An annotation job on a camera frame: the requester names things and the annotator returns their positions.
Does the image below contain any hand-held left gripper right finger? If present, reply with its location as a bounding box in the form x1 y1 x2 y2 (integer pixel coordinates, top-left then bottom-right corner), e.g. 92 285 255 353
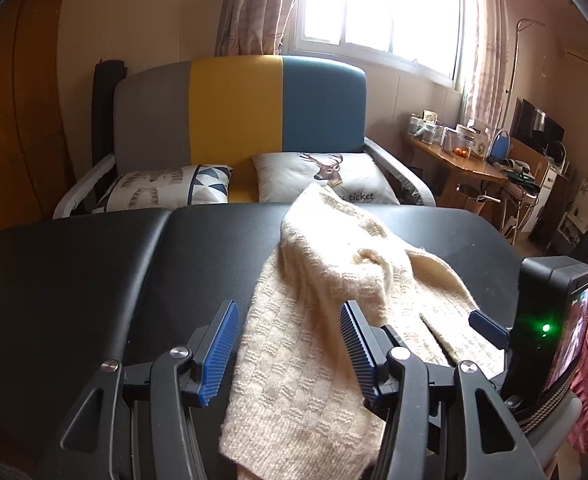
339 301 549 480

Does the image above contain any geometric print pillow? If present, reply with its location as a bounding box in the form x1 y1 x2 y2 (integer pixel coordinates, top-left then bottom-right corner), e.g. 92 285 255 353
94 164 235 213

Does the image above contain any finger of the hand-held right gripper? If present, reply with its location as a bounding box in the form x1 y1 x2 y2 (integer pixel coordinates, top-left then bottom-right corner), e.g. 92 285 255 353
468 310 512 350

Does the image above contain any grey yellow blue sofa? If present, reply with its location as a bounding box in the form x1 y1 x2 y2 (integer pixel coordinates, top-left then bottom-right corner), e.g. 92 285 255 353
53 55 437 218

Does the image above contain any cream knit sweater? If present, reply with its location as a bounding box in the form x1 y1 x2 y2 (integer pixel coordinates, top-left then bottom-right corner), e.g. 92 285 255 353
219 182 507 480

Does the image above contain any bright window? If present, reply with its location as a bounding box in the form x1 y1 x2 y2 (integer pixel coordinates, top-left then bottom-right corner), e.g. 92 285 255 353
294 0 474 86

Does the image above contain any metal pole stand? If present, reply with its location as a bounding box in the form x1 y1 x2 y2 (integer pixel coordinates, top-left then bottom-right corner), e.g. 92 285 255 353
496 18 545 136

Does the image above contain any wooden desk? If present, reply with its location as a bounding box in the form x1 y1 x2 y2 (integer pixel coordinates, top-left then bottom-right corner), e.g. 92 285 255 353
401 130 507 208

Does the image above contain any deer print pillow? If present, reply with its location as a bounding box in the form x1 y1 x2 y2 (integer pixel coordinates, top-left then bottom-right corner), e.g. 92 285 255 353
251 152 402 206

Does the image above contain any patterned beige curtain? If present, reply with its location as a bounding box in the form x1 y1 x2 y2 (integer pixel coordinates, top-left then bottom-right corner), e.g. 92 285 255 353
214 0 309 58
461 0 512 126

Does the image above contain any blue chair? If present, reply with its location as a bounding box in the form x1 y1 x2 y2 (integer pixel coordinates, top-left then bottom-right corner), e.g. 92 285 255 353
488 129 512 161

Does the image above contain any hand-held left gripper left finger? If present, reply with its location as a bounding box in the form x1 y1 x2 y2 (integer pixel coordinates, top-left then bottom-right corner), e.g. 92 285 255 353
36 300 239 480

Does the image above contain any black monitor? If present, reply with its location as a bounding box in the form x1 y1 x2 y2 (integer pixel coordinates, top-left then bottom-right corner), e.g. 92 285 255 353
511 99 565 153

